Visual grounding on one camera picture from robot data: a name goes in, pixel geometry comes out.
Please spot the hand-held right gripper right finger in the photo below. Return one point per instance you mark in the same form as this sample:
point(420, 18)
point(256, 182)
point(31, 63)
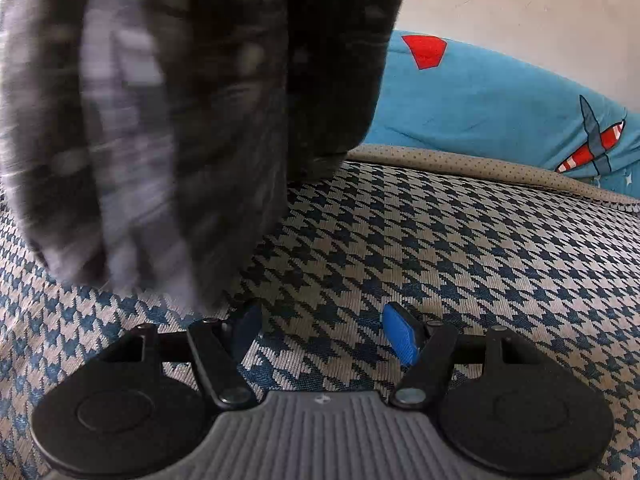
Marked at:
point(400, 332)

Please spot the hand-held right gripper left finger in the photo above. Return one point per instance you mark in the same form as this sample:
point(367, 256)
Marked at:
point(245, 332)

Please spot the grey patterned fleece jacket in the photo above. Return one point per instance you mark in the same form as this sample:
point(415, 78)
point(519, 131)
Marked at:
point(200, 110)

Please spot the houndstooth patterned mattress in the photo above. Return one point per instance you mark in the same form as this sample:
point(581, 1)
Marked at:
point(400, 250)

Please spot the blue printed bed bumper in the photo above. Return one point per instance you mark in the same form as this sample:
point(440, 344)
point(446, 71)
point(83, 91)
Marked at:
point(475, 100)

